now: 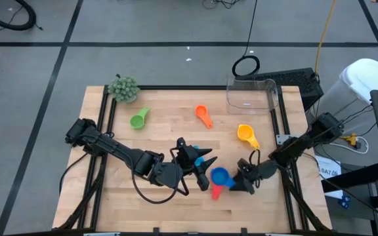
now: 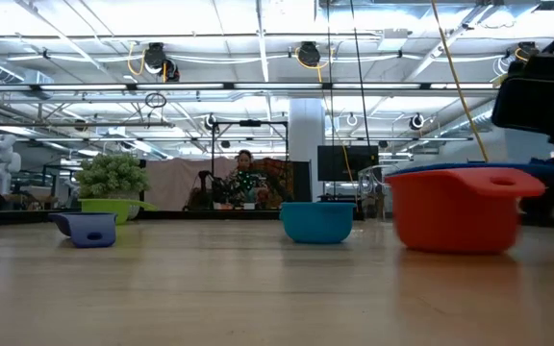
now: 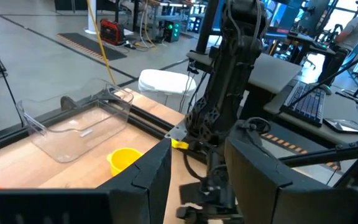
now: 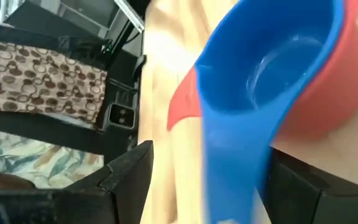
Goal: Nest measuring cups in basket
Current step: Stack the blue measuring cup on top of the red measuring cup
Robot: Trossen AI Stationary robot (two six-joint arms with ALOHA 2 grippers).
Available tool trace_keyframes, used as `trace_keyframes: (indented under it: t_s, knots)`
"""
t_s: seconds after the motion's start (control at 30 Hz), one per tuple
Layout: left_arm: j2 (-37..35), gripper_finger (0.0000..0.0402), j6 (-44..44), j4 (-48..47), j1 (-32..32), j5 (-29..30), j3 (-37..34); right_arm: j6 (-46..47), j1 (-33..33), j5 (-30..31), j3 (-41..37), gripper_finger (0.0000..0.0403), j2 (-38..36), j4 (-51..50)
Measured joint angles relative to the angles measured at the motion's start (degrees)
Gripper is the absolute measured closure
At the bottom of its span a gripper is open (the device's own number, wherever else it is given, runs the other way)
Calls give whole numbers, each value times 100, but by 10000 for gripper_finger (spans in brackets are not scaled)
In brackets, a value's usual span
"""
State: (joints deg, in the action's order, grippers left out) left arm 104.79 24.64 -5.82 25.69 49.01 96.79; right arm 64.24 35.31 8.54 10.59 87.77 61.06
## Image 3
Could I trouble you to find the black hanging cable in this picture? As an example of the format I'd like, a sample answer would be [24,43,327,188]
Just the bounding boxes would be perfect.
[0,15,24,128]

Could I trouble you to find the computer tower with green lights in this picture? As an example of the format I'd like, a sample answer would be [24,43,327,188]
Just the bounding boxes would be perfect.
[163,19,181,44]

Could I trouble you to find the red and black power unit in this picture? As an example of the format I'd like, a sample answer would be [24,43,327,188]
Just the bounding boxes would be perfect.
[99,18,127,47]

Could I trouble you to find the grey desk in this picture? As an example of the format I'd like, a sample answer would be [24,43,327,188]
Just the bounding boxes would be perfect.
[186,51,358,147]

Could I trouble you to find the yellow measuring cup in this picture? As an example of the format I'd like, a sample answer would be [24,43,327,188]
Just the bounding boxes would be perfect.
[106,147,144,177]

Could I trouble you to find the clear plastic basket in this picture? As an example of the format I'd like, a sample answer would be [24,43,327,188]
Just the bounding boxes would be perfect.
[16,79,135,164]

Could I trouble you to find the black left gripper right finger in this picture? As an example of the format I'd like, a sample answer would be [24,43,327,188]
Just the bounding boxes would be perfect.
[224,121,358,224]

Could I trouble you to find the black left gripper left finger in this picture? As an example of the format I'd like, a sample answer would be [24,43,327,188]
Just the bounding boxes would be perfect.
[0,138,172,224]

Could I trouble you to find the person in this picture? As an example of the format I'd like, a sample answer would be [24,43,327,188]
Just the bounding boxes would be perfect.
[317,0,358,86]

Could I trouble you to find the white trash bin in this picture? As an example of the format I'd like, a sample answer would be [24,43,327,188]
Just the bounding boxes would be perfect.
[137,68,198,105]

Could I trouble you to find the yellow hanging cable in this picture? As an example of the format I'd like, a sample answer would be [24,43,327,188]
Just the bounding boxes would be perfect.
[86,0,117,85]

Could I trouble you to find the black computer keyboard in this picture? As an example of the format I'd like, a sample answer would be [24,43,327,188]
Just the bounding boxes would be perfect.
[280,81,327,128]

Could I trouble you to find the small yellow tag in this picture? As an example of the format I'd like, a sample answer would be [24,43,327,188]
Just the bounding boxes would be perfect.
[170,138,190,151]

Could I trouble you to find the black striped-edge floor mat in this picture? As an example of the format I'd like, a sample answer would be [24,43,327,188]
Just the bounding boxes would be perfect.
[57,32,128,62]

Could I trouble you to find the black aluminium table frame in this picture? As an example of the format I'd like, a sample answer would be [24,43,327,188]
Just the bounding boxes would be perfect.
[0,88,358,187]

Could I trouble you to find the black tablet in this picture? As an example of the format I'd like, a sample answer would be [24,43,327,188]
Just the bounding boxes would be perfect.
[323,118,358,135]

